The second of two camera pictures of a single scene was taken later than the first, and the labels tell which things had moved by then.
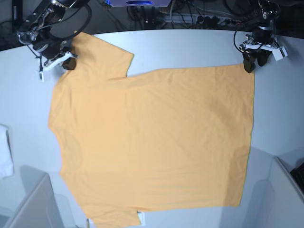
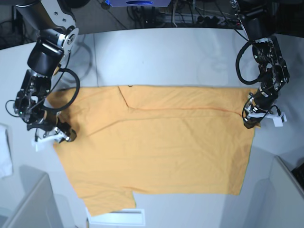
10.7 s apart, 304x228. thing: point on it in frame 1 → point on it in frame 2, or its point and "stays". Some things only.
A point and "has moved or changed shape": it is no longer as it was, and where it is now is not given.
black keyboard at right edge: (298, 174) stays
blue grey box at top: (140, 3) stays
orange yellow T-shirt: (174, 139) has moved or changed shape
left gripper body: (54, 52) → (43, 120)
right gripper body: (260, 39) → (259, 104)
